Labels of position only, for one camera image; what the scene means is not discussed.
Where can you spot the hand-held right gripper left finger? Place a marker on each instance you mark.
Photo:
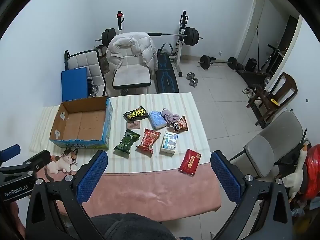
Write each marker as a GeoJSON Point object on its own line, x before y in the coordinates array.
{"type": "Point", "coordinates": [92, 177]}

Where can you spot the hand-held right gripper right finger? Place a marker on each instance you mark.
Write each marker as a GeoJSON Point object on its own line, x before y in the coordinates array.
{"type": "Point", "coordinates": [225, 177]}

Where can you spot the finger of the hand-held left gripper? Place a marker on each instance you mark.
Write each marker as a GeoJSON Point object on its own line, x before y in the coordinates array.
{"type": "Point", "coordinates": [40, 158]}
{"type": "Point", "coordinates": [11, 150]}

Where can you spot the green packet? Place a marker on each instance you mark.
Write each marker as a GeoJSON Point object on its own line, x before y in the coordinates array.
{"type": "Point", "coordinates": [126, 141]}

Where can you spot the cardboard box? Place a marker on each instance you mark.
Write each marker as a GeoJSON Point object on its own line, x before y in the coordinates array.
{"type": "Point", "coordinates": [80, 125]}

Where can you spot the white and blue tissue pack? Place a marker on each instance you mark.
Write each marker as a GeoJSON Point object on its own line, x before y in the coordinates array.
{"type": "Point", "coordinates": [169, 142]}

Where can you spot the red patterned packet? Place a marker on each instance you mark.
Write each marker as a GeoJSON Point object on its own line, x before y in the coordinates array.
{"type": "Point", "coordinates": [148, 140]}

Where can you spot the orange snack packet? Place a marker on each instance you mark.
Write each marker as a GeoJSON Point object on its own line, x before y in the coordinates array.
{"type": "Point", "coordinates": [181, 125]}

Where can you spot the black and yellow packet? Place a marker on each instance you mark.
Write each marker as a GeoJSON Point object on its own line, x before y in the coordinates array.
{"type": "Point", "coordinates": [136, 113]}

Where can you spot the purple cloth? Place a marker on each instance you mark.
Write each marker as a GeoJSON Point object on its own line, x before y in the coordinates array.
{"type": "Point", "coordinates": [168, 116]}

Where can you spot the person's left forearm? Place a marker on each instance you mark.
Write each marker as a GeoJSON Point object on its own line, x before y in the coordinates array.
{"type": "Point", "coordinates": [16, 215]}

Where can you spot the cat plush toy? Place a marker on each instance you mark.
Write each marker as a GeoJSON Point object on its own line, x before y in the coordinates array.
{"type": "Point", "coordinates": [62, 161]}

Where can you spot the grey folding chair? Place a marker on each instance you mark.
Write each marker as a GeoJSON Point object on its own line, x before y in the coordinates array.
{"type": "Point", "coordinates": [260, 152]}

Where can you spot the striped cloth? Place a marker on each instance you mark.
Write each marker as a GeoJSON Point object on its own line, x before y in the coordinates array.
{"type": "Point", "coordinates": [150, 163]}

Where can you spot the pink blanket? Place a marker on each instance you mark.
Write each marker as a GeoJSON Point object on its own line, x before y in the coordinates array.
{"type": "Point", "coordinates": [150, 192]}

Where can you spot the dark fleece clothing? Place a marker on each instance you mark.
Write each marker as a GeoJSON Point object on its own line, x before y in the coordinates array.
{"type": "Point", "coordinates": [132, 226]}

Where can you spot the small brown label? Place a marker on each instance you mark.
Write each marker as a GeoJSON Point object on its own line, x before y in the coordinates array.
{"type": "Point", "coordinates": [133, 125]}

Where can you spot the white goose plush toy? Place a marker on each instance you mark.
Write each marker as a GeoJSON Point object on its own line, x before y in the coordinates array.
{"type": "Point", "coordinates": [296, 177]}

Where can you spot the blue board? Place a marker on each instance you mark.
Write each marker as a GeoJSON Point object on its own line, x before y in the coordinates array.
{"type": "Point", "coordinates": [73, 83]}

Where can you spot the pair of white shoes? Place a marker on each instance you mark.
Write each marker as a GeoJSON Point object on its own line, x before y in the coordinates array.
{"type": "Point", "coordinates": [248, 92]}

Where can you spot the red plastic bag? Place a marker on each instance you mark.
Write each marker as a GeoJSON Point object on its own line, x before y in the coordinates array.
{"type": "Point", "coordinates": [313, 170]}

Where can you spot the chrome dumbbell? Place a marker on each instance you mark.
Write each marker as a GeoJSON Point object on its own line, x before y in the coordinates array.
{"type": "Point", "coordinates": [194, 82]}
{"type": "Point", "coordinates": [190, 75]}

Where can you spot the white quilted chair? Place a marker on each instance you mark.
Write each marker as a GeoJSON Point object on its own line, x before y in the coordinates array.
{"type": "Point", "coordinates": [85, 60]}

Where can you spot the dark wooden chair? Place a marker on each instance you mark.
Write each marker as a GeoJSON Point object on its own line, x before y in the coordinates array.
{"type": "Point", "coordinates": [285, 85]}

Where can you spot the black weight bench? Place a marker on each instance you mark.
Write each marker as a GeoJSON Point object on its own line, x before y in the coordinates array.
{"type": "Point", "coordinates": [166, 80]}

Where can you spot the black bag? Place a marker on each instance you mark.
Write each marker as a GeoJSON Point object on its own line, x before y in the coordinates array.
{"type": "Point", "coordinates": [250, 65]}

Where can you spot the small barbell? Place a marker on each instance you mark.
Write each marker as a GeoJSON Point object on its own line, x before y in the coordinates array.
{"type": "Point", "coordinates": [206, 62]}

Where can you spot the black exercise stand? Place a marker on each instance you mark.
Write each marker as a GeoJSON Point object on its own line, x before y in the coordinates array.
{"type": "Point", "coordinates": [272, 52]}

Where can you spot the white down jacket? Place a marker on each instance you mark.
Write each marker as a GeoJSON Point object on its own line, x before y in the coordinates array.
{"type": "Point", "coordinates": [140, 47]}

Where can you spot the barbell with black plates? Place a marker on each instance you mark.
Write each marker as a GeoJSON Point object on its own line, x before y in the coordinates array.
{"type": "Point", "coordinates": [191, 36]}

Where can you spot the white barbell rack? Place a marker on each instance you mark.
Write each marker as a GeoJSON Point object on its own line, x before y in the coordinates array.
{"type": "Point", "coordinates": [183, 22]}

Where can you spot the white door frame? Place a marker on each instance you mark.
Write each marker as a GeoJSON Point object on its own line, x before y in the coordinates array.
{"type": "Point", "coordinates": [255, 17]}

